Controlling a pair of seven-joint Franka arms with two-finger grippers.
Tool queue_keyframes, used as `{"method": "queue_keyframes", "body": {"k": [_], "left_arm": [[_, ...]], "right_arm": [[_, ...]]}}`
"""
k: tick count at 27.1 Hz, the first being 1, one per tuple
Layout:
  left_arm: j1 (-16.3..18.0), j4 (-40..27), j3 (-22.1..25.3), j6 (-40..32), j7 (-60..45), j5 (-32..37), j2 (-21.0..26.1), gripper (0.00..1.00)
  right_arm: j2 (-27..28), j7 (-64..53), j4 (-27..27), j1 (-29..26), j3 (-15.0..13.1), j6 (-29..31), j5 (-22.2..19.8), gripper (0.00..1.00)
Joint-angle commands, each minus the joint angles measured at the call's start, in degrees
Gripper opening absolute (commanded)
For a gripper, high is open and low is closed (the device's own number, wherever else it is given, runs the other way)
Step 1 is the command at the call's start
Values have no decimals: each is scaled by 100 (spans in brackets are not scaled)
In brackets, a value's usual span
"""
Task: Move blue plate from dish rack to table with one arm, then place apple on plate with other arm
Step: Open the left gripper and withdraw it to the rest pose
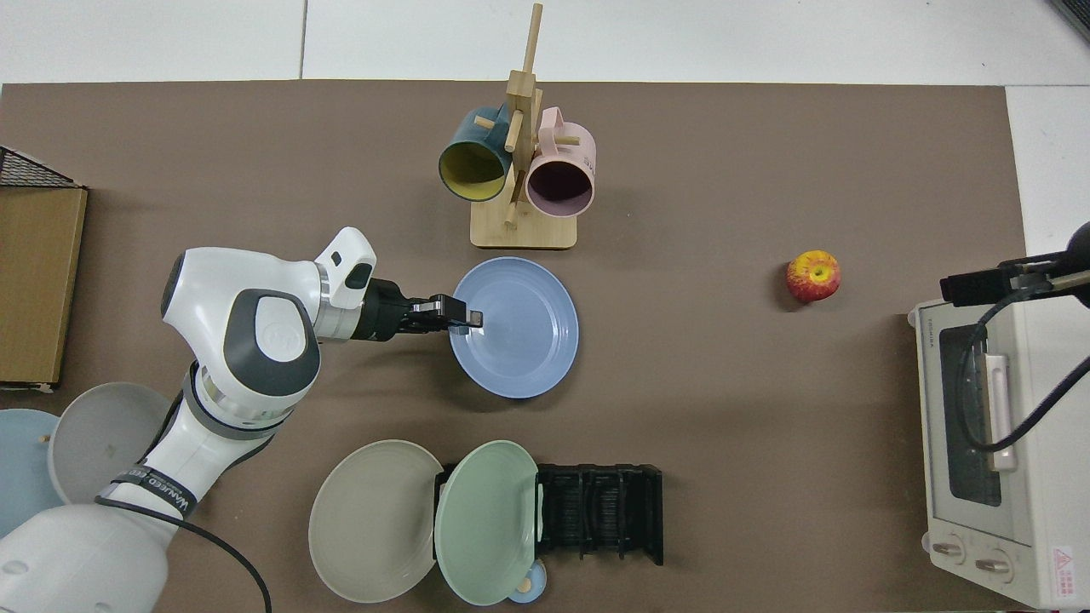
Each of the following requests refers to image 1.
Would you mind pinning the red yellow apple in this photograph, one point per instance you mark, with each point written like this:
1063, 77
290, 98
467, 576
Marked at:
813, 277

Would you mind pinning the cream plate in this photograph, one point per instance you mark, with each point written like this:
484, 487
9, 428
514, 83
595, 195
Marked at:
370, 519

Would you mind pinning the green plate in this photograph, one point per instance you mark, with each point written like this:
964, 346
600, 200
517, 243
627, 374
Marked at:
485, 524

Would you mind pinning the black dish rack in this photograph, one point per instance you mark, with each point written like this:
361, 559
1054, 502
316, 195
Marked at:
600, 511

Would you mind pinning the grey plate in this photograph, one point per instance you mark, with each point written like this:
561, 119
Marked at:
102, 434

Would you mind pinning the light blue plate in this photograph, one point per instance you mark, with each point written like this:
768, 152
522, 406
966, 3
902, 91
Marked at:
21, 468

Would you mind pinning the wooden cup stand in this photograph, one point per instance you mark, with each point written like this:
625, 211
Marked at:
524, 230

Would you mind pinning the dark teal cup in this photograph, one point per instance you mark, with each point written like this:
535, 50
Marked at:
464, 140

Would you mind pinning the pale toaster oven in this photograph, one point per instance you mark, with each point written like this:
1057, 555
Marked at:
1052, 477

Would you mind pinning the pink cup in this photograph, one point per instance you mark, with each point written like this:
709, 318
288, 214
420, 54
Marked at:
570, 145

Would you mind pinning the silver oven knob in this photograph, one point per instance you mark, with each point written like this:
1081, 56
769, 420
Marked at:
993, 569
948, 550

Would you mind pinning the brown table cloth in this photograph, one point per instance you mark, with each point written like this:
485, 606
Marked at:
724, 409

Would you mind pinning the small blue round thing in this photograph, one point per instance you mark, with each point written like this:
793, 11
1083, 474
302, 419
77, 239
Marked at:
532, 589

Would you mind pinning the red warning sticker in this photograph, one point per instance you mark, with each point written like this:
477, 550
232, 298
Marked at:
1063, 570

